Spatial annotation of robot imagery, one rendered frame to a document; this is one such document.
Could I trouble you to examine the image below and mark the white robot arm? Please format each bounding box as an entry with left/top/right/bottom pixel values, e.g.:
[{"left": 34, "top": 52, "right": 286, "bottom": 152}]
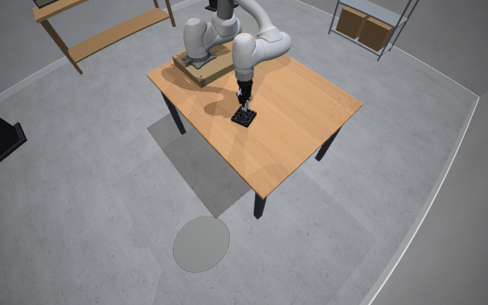
[{"left": 181, "top": 0, "right": 292, "bottom": 82}]

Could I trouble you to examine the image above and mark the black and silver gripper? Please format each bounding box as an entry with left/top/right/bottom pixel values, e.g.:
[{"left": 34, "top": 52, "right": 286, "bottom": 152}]
[{"left": 236, "top": 79, "right": 253, "bottom": 112}]

